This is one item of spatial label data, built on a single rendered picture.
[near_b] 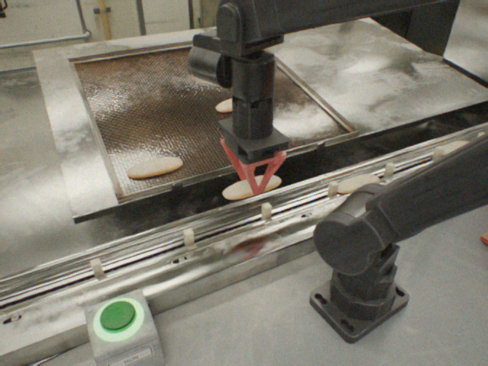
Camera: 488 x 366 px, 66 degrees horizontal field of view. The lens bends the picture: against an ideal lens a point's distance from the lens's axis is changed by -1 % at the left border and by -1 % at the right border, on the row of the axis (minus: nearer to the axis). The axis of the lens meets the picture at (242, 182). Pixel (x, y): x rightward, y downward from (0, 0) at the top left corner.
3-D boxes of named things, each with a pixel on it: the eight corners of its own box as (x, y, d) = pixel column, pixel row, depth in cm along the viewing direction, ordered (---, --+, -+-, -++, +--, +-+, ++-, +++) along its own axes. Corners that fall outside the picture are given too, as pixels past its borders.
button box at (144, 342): (109, 411, 45) (87, 362, 39) (97, 355, 51) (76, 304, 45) (174, 380, 48) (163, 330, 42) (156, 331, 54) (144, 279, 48)
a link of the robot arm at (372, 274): (372, 295, 47) (391, 271, 50) (391, 235, 41) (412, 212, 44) (311, 258, 52) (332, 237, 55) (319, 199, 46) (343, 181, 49)
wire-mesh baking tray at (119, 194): (118, 204, 62) (117, 197, 61) (68, 63, 92) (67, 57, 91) (358, 136, 80) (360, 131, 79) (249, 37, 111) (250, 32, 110)
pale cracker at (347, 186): (342, 197, 69) (343, 192, 68) (330, 186, 72) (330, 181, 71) (383, 183, 73) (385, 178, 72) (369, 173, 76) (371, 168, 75)
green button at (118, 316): (105, 343, 41) (102, 335, 40) (99, 315, 44) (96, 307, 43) (141, 329, 43) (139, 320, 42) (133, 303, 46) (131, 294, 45)
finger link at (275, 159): (245, 208, 56) (245, 152, 50) (224, 183, 61) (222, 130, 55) (285, 195, 58) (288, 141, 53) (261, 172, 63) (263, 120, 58)
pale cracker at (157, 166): (129, 182, 65) (128, 177, 65) (125, 168, 68) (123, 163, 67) (185, 168, 69) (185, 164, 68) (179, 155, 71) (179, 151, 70)
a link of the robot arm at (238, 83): (255, 58, 44) (285, 48, 48) (214, 47, 48) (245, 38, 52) (254, 112, 48) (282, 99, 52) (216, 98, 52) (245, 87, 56)
